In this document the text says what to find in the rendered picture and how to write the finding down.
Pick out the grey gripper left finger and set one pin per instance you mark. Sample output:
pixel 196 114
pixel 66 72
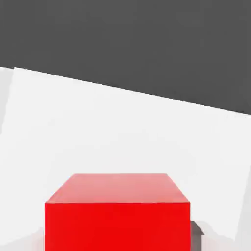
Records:
pixel 37 242

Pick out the small red cube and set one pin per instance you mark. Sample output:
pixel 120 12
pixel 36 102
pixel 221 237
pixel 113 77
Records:
pixel 117 225

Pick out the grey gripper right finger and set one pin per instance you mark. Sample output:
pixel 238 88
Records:
pixel 196 230

